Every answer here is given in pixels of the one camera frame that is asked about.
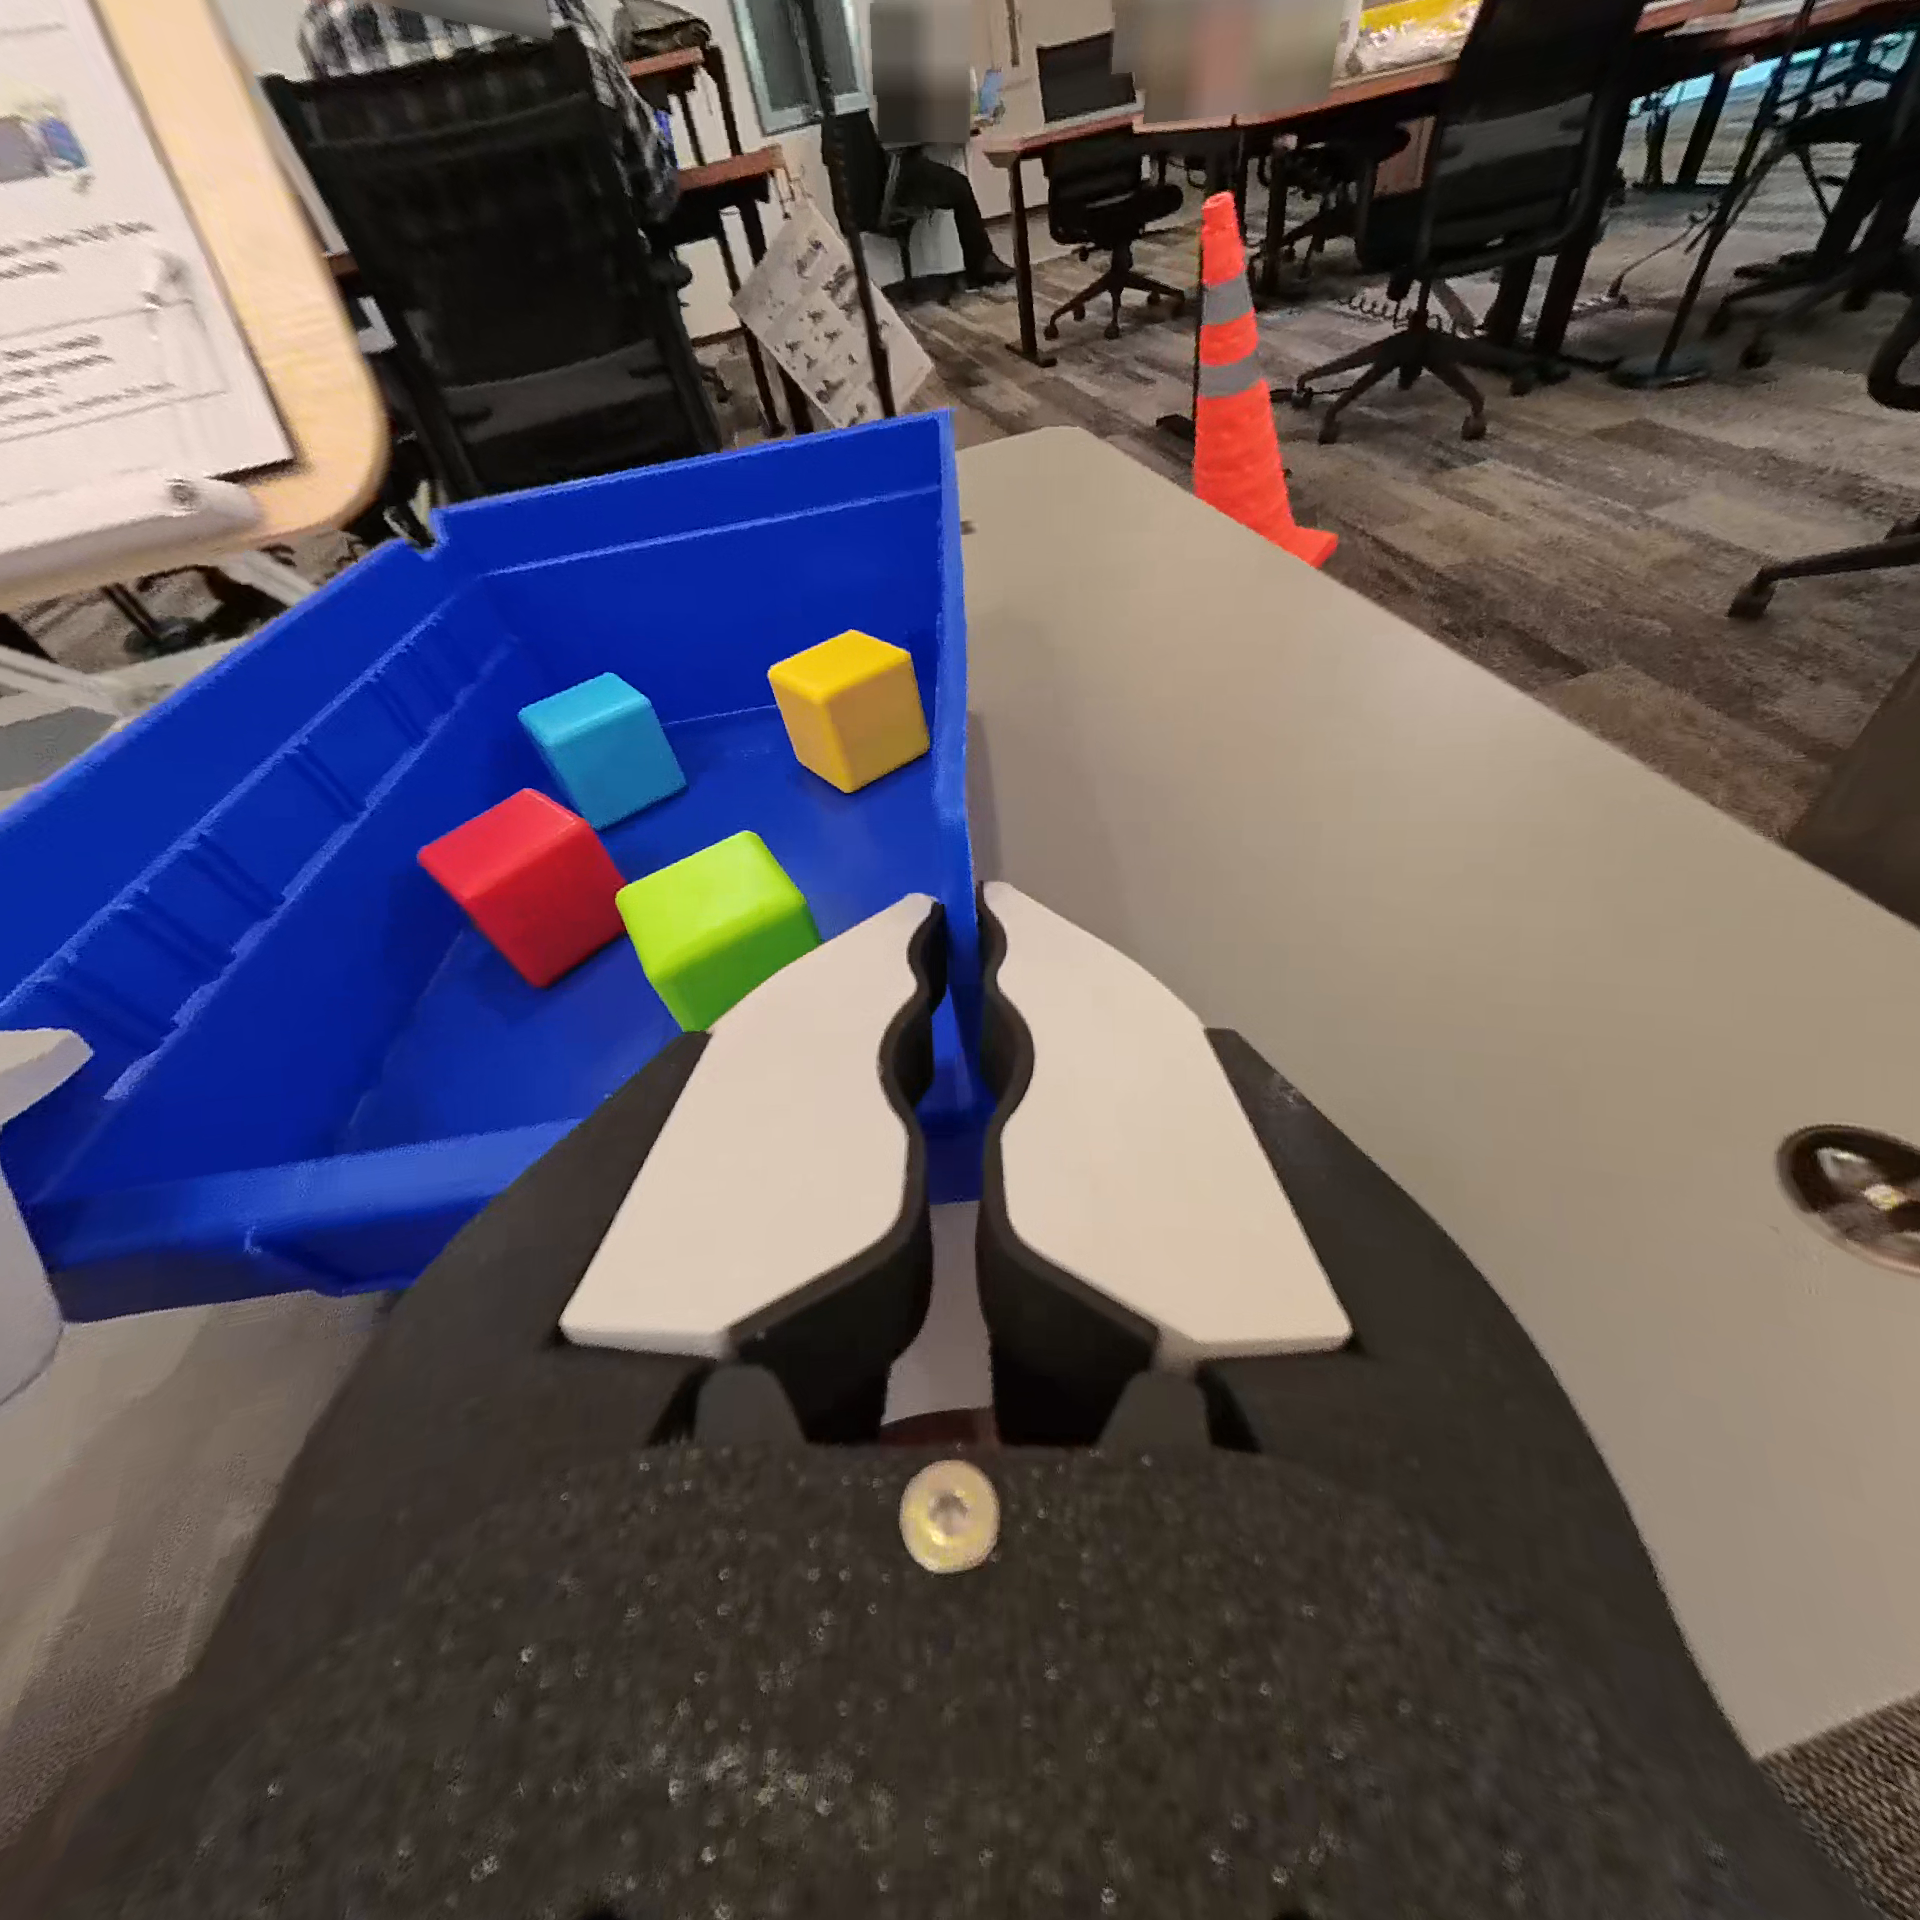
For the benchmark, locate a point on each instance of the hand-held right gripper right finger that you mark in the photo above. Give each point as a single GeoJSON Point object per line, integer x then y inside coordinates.
{"type": "Point", "coordinates": [1170, 1185]}

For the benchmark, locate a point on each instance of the light blue cube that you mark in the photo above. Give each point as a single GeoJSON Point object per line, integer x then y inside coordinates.
{"type": "Point", "coordinates": [601, 751]}

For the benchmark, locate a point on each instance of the printed instruction sheet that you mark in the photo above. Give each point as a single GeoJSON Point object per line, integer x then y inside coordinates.
{"type": "Point", "coordinates": [105, 301]}

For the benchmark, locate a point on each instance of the red cube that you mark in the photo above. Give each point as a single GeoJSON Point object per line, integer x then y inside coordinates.
{"type": "Point", "coordinates": [524, 885]}

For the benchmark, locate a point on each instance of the wooden background table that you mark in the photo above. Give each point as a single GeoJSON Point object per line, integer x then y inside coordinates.
{"type": "Point", "coordinates": [1351, 87]}

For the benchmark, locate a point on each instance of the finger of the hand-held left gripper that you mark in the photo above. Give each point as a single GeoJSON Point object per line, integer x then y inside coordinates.
{"type": "Point", "coordinates": [23, 1291]}
{"type": "Point", "coordinates": [33, 1065]}

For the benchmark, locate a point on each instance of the yellow cube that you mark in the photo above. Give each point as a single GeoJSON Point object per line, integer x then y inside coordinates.
{"type": "Point", "coordinates": [848, 713]}

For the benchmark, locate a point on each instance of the blue plastic bin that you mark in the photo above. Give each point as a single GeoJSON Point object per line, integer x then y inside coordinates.
{"type": "Point", "coordinates": [224, 975]}

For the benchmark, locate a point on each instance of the orange traffic cone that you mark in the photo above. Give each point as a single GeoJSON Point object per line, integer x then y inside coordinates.
{"type": "Point", "coordinates": [1239, 405]}

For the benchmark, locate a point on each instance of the black office chair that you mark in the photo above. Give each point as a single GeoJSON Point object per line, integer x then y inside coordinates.
{"type": "Point", "coordinates": [1103, 180]}
{"type": "Point", "coordinates": [494, 271]}
{"type": "Point", "coordinates": [1501, 165]}
{"type": "Point", "coordinates": [1822, 566]}

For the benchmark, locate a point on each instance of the wooden board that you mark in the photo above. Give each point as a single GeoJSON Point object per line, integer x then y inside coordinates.
{"type": "Point", "coordinates": [285, 301]}

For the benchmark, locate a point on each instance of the printed paper sheet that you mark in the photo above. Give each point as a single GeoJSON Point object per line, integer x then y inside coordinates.
{"type": "Point", "coordinates": [825, 323]}

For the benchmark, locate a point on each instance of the green cube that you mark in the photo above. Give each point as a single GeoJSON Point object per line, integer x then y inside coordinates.
{"type": "Point", "coordinates": [713, 931]}

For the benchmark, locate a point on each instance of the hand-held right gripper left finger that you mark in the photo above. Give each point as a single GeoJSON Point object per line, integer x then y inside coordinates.
{"type": "Point", "coordinates": [751, 1185]}

